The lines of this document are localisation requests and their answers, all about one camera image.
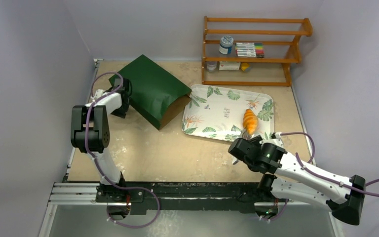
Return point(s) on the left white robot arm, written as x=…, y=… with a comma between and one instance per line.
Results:
x=90, y=134

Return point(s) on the coloured marker pen set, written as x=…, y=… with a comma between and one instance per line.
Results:
x=250, y=49

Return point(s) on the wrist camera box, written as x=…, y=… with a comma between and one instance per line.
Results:
x=275, y=138
x=98, y=93

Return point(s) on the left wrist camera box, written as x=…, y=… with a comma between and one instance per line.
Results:
x=98, y=93

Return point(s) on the leaf pattern tray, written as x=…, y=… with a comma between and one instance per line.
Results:
x=217, y=112

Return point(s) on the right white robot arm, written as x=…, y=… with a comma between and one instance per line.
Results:
x=286, y=176

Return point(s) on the yellow small object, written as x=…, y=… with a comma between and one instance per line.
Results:
x=245, y=67

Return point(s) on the small white box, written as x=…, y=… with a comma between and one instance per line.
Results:
x=229, y=66

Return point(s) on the orange fake croissant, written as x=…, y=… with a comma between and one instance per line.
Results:
x=250, y=122

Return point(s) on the small clear jar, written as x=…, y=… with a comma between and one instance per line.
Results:
x=211, y=66

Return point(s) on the orange wooden shelf rack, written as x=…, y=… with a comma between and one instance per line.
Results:
x=283, y=52

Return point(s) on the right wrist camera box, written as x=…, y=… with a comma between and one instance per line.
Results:
x=275, y=138

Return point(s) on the white jar blue lid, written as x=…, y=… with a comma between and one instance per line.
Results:
x=226, y=44

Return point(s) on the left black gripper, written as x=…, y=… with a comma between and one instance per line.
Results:
x=121, y=113

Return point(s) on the metal tongs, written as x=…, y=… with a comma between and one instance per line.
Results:
x=239, y=146

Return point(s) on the green paper bag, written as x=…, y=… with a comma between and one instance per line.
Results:
x=157, y=95

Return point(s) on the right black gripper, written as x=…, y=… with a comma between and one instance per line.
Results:
x=242, y=147

